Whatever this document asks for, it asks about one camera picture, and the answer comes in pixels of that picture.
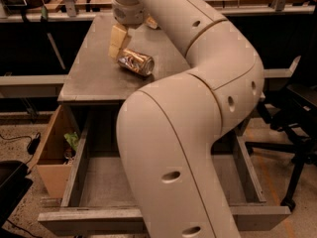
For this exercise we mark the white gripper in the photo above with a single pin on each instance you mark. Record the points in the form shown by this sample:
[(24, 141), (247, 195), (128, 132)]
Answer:
[(129, 14)]

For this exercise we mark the orange soda can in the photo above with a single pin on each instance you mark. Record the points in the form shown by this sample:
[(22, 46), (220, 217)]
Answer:
[(138, 63)]

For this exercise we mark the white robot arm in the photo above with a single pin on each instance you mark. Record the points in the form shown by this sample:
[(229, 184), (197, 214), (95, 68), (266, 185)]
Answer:
[(180, 197)]

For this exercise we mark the grey cabinet table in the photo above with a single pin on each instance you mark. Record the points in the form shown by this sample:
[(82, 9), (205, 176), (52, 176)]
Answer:
[(95, 66)]

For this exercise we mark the green crumpled bag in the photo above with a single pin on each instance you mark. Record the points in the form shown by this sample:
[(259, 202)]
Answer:
[(72, 140)]

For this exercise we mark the black power adapter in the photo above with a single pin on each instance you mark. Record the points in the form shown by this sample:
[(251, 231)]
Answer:
[(32, 147)]

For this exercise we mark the cardboard box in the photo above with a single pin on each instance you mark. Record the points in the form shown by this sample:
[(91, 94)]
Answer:
[(49, 159)]

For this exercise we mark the grey open drawer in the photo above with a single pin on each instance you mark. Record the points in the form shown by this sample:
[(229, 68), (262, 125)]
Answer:
[(96, 198)]

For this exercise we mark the black office chair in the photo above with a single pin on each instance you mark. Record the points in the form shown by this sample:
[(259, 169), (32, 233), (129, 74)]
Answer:
[(292, 111)]

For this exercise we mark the black bin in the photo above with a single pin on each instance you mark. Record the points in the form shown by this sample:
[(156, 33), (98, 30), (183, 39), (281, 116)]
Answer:
[(13, 186)]

